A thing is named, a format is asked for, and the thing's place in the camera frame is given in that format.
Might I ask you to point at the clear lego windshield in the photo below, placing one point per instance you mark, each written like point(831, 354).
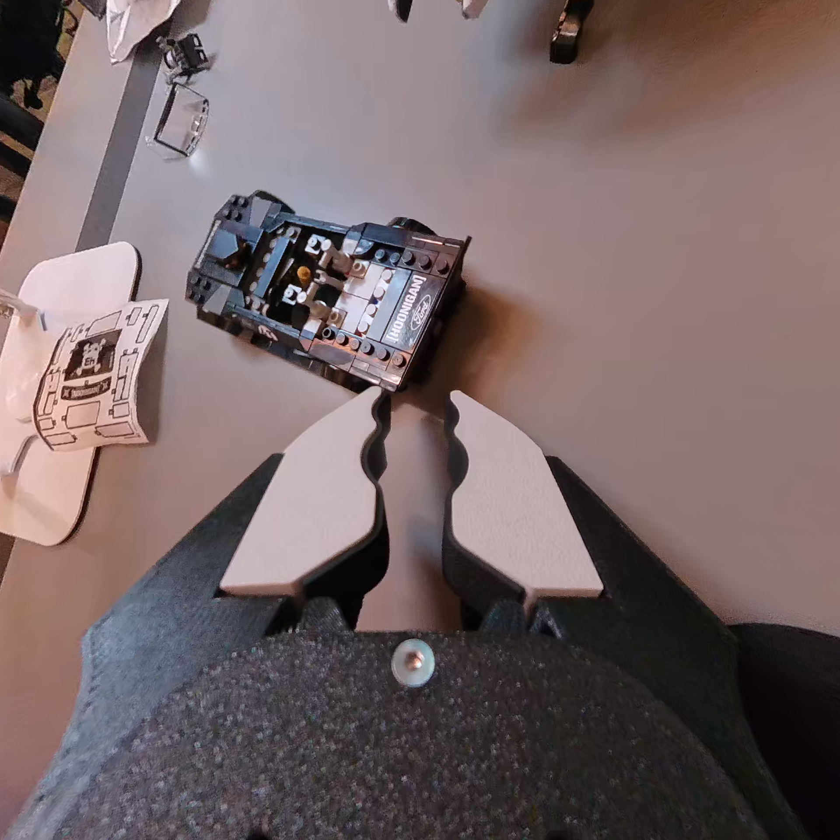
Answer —
point(181, 121)

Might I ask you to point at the white tray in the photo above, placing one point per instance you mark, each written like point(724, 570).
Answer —
point(53, 473)

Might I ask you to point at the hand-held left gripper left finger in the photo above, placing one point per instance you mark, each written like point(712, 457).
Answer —
point(309, 512)

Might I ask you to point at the white paper bags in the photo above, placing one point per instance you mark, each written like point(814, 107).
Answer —
point(138, 20)

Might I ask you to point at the small black lego piece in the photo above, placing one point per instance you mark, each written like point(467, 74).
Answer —
point(190, 53)

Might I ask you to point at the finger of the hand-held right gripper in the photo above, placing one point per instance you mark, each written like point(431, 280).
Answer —
point(402, 8)
point(473, 7)

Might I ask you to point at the black lego car model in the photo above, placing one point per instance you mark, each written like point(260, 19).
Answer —
point(328, 289)

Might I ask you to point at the small black lego slope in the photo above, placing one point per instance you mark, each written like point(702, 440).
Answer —
point(568, 37)

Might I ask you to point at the white sticker sheet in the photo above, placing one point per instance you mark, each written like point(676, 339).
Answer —
point(92, 374)

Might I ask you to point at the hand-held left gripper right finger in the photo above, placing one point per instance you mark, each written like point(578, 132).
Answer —
point(525, 515)

